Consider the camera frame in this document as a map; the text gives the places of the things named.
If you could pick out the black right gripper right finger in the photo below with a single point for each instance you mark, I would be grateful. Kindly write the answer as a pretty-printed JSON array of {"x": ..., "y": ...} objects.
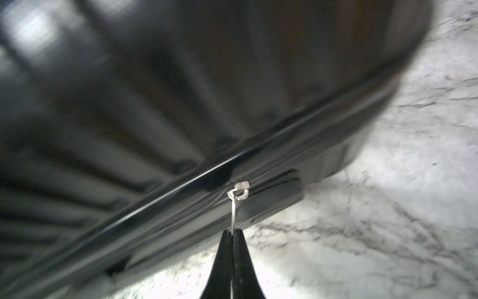
[{"x": 244, "y": 281}]

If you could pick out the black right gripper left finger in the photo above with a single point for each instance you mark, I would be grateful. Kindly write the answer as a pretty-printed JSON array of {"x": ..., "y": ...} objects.
[{"x": 219, "y": 283}]

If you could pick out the silver zipper pull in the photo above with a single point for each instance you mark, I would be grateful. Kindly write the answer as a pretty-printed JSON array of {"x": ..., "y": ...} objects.
[{"x": 240, "y": 192}]

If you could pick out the black ribbed hard-shell suitcase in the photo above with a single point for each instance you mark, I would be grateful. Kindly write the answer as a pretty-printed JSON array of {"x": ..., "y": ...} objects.
[{"x": 124, "y": 124}]

